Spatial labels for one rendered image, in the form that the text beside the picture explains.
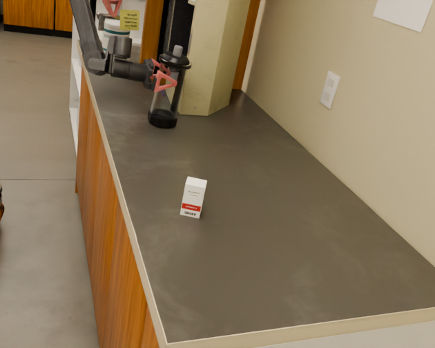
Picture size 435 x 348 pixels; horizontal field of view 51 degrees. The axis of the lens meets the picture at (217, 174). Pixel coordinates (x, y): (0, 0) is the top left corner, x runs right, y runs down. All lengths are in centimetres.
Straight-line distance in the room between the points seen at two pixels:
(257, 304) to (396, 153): 65
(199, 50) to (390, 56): 64
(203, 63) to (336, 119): 51
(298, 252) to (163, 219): 32
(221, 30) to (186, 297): 105
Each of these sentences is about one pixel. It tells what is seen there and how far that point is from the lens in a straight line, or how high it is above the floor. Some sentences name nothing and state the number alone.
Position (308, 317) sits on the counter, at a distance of 92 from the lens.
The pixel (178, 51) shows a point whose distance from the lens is 152.
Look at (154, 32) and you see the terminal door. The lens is 193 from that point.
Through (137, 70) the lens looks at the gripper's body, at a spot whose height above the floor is 113.
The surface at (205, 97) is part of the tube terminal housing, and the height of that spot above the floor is 102.
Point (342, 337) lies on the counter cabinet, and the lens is 99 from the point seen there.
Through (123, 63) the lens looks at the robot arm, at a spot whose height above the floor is 114.
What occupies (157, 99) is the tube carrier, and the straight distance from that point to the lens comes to 155.
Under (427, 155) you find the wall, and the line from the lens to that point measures 129.
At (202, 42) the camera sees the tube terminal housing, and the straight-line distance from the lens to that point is 166.
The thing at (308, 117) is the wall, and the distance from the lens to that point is 172.
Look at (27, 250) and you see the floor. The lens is 250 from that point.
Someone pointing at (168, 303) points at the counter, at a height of 94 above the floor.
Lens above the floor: 153
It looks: 27 degrees down
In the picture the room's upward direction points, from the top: 12 degrees clockwise
